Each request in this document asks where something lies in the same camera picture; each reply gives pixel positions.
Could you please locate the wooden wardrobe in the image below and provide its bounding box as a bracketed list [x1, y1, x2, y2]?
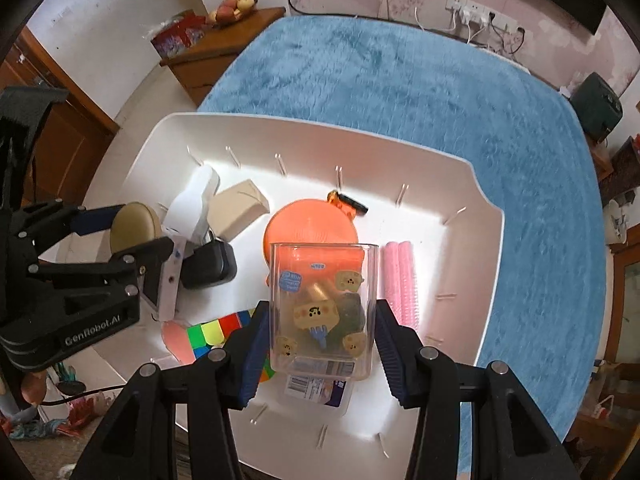
[0, 27, 121, 206]

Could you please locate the dark green appliance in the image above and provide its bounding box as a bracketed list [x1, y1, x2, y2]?
[570, 72, 624, 141]

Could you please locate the bowl of fruit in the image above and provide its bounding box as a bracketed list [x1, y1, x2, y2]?
[206, 0, 258, 26]

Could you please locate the red gift bag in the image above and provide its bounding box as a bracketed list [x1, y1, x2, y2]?
[150, 9, 207, 58]

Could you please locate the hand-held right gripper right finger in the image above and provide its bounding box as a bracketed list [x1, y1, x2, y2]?
[374, 299, 583, 480]

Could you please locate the round beige compact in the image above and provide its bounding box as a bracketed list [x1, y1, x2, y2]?
[109, 202, 163, 267]

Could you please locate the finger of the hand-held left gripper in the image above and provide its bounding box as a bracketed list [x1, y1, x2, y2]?
[12, 201, 127, 257]
[30, 236, 175, 297]

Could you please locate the white plastic piece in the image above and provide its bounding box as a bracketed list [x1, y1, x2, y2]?
[150, 165, 221, 322]

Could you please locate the orange round case with clip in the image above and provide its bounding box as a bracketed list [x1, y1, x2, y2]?
[264, 191, 369, 286]

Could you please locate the colourful puzzle cube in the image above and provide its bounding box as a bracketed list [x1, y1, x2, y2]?
[187, 307, 277, 385]

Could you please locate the person's left hand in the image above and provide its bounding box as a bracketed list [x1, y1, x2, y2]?
[22, 372, 46, 407]

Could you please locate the white wall power strip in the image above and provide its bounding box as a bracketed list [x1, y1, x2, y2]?
[445, 0, 518, 33]

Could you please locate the black power cable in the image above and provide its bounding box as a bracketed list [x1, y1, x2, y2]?
[492, 20, 529, 56]

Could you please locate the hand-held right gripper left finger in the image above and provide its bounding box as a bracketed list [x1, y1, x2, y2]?
[85, 300, 273, 480]

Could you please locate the low wooden cabinet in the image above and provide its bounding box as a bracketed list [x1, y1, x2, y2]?
[160, 7, 286, 106]

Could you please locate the pink flat piece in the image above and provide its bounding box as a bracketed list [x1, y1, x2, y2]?
[161, 322, 196, 366]

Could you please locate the dark green object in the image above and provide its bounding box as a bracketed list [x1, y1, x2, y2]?
[337, 297, 370, 343]

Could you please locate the colourful floor clutter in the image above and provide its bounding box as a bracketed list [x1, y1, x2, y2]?
[0, 360, 126, 441]

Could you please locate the beige plastic box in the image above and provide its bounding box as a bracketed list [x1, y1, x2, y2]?
[207, 179, 271, 241]

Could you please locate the black charger plug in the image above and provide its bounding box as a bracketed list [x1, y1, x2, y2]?
[181, 232, 238, 291]

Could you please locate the white plastic storage bin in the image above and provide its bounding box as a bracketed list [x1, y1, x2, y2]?
[82, 112, 505, 480]

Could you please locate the blue fluffy blanket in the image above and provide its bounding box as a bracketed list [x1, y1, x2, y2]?
[197, 15, 608, 461]

